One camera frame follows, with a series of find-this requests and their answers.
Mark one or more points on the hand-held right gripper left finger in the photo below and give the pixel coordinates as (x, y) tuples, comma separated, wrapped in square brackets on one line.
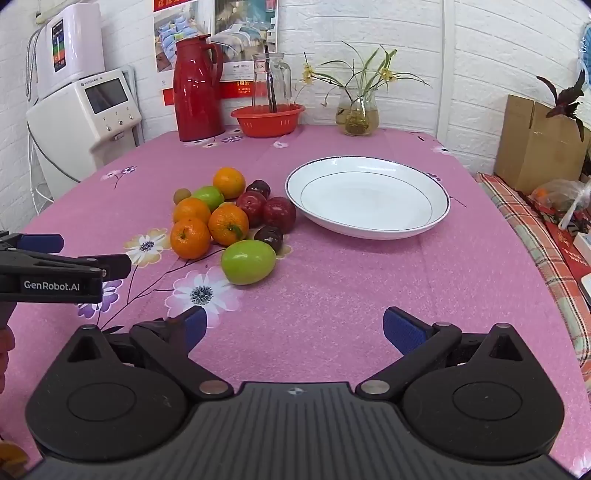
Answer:
[(196, 324)]

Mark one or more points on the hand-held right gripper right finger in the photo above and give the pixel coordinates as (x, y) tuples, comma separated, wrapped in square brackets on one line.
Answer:
[(401, 330)]

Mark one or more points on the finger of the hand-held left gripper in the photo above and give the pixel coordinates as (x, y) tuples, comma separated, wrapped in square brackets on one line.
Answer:
[(113, 266), (41, 243)]

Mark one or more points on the green mango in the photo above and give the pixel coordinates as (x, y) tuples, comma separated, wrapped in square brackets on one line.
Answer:
[(248, 261)]

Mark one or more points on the small kiwi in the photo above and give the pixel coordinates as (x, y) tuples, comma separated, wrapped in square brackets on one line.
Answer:
[(181, 195)]

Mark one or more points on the dark purple plum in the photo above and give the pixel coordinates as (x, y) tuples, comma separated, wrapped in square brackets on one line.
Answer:
[(258, 188), (269, 237)]

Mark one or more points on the small green apple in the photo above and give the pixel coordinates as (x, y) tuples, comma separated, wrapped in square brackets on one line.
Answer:
[(208, 196)]

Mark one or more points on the red apple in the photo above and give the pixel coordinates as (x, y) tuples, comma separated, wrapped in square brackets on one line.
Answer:
[(280, 214), (251, 207)]

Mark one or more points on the white plate with dark rim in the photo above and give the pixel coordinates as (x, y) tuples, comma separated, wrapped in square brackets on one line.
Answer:
[(369, 203)]

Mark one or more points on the large orange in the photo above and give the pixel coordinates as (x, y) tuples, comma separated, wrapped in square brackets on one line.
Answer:
[(228, 183)]

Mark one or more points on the person's left hand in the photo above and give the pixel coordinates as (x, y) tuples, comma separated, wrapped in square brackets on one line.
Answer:
[(5, 360)]

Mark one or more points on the pink floral tablecloth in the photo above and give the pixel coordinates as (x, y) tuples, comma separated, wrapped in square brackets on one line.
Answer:
[(323, 286)]

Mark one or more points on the white appliance with screen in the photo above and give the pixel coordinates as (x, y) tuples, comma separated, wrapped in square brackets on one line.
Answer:
[(69, 124)]

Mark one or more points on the plaid blanket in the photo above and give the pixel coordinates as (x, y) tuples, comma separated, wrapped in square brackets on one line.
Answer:
[(531, 240)]

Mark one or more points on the red plastic bag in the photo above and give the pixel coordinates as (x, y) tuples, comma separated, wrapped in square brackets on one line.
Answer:
[(565, 251)]

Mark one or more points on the red thermos jug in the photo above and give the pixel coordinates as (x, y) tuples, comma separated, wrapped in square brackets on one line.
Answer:
[(196, 92)]

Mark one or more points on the white box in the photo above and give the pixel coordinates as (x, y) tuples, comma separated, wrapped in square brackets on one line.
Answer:
[(584, 247)]

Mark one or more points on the clear plastic bag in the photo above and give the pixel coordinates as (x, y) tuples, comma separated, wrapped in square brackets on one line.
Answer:
[(558, 196)]

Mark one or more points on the red plastic basin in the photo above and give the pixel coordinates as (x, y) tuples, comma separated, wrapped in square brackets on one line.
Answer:
[(268, 124)]

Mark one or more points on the cardboard box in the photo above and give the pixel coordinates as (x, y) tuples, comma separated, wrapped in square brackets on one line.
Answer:
[(531, 147)]

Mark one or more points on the dark stirring stick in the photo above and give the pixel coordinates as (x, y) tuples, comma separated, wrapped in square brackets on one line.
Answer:
[(270, 87)]

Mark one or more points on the glass pitcher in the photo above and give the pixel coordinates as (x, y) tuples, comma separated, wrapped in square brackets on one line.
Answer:
[(281, 78)]

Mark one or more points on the glass vase with plant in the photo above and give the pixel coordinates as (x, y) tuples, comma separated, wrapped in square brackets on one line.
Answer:
[(307, 74)]

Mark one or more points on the purple leaf plant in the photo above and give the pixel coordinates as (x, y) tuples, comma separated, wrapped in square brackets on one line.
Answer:
[(565, 104)]

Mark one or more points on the white wall water purifier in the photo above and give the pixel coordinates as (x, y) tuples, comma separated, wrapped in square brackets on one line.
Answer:
[(83, 46)]

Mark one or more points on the bedding wall poster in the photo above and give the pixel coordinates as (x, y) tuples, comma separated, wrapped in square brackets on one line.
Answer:
[(244, 23), (178, 27)]

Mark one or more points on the white wall pipe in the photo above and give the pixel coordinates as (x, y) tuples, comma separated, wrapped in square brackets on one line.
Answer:
[(444, 69)]

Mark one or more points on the large blue patterned wall plate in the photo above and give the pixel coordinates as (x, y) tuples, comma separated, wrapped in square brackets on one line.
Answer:
[(585, 55)]

